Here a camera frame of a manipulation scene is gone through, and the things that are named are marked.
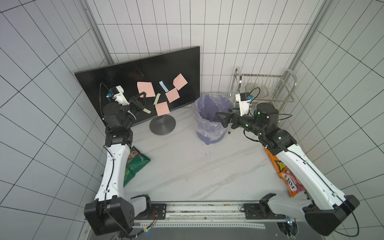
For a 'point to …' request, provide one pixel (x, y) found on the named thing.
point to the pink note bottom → (162, 108)
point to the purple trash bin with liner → (209, 128)
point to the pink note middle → (172, 95)
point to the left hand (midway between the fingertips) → (147, 95)
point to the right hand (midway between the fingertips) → (216, 112)
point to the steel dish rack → (280, 89)
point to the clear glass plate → (257, 90)
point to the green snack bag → (135, 161)
